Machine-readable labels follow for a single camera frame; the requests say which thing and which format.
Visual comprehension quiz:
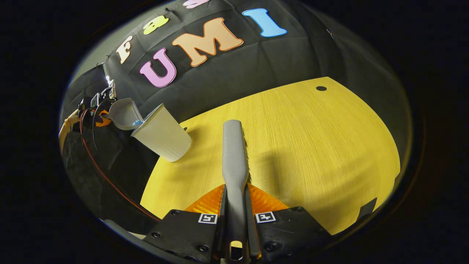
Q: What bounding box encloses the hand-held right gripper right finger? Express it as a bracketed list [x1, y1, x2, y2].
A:
[245, 184, 332, 261]

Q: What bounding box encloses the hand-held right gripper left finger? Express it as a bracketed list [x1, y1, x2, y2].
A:
[143, 184, 228, 263]

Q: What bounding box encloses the grey plastic dustpan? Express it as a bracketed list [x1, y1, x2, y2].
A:
[103, 98, 144, 131]

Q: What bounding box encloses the white ribbed garbage bin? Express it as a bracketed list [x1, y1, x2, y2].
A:
[131, 103, 192, 162]

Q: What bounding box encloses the small grey broom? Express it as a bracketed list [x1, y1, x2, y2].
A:
[221, 120, 253, 263]

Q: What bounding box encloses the wooden desktop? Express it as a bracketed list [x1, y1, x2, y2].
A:
[140, 77, 400, 235]

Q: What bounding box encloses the black backdrop cloth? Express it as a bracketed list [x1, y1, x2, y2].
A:
[60, 0, 411, 235]

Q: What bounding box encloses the black cable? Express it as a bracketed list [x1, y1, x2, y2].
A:
[91, 106, 107, 151]

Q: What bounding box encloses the red cable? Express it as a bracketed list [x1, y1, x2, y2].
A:
[80, 108, 162, 222]

